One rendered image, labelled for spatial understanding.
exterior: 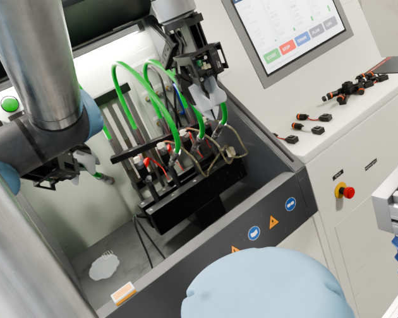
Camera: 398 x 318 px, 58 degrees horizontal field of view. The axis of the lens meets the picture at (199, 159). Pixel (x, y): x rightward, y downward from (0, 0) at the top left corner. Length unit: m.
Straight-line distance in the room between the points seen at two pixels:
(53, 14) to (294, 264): 0.30
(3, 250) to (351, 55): 1.41
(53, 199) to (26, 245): 1.07
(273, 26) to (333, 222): 0.67
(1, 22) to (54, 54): 0.06
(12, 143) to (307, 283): 0.42
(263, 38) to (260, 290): 1.06
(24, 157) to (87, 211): 0.79
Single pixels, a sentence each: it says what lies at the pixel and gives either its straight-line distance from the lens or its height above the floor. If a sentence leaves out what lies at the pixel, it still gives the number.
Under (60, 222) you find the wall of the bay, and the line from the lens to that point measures 1.31.
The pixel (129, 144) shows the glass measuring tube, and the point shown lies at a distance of 1.27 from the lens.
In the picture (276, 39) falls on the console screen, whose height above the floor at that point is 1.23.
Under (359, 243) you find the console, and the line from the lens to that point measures 1.31.
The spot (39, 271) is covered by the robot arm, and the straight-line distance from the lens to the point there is 0.21.
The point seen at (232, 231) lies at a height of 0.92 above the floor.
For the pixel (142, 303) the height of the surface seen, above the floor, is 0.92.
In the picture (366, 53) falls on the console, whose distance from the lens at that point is 1.56.
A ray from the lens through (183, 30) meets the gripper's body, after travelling 0.67.
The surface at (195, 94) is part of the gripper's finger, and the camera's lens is 0.73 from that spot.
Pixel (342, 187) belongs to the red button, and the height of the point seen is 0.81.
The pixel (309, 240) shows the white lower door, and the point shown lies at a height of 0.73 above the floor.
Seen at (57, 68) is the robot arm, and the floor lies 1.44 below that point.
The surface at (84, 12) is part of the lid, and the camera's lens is 1.16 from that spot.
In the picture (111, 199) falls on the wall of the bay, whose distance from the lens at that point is 1.33.
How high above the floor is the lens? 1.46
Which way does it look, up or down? 23 degrees down
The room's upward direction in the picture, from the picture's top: 23 degrees counter-clockwise
